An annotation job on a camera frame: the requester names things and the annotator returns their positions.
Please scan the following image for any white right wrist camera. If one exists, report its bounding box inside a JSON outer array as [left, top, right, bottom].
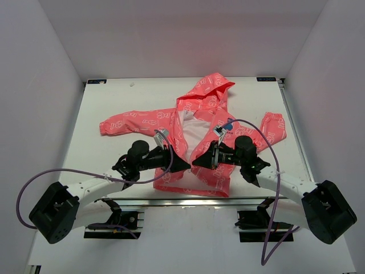
[[213, 125, 227, 145]]

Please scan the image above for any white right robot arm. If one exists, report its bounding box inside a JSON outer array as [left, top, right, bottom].
[[192, 136, 357, 244]]

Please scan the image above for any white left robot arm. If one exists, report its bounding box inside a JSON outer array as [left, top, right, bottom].
[[29, 140, 190, 244]]

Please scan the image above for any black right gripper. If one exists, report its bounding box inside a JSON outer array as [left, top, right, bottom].
[[192, 140, 245, 170]]

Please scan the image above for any pink hooded children's jacket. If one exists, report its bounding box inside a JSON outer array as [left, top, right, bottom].
[[99, 72, 287, 199]]

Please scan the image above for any aluminium table front rail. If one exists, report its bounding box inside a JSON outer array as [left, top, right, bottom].
[[112, 196, 268, 207]]

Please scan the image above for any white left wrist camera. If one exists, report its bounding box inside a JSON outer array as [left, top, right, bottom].
[[153, 128, 169, 149]]

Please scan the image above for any blue table label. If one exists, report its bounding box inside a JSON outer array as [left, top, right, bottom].
[[87, 79, 107, 84], [256, 77, 277, 82]]

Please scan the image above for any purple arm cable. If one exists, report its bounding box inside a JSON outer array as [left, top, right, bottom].
[[225, 119, 300, 266], [16, 130, 175, 231]]

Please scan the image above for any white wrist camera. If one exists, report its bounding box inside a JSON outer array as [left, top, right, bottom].
[[213, 125, 227, 145], [153, 128, 169, 149]]

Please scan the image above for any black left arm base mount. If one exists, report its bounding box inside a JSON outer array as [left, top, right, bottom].
[[83, 198, 144, 240]]

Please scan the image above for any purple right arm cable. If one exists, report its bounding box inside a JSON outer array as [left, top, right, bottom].
[[225, 119, 300, 266]]

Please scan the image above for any blue left table label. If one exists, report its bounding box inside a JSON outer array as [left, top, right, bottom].
[[87, 79, 107, 84]]

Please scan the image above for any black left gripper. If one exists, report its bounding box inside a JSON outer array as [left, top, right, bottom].
[[137, 144, 190, 174]]

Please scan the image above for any blue right table label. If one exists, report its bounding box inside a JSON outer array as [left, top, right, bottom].
[[256, 77, 277, 82]]

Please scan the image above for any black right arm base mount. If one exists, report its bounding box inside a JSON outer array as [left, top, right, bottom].
[[234, 198, 290, 243]]

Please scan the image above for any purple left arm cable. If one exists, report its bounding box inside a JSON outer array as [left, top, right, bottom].
[[16, 130, 175, 231]]

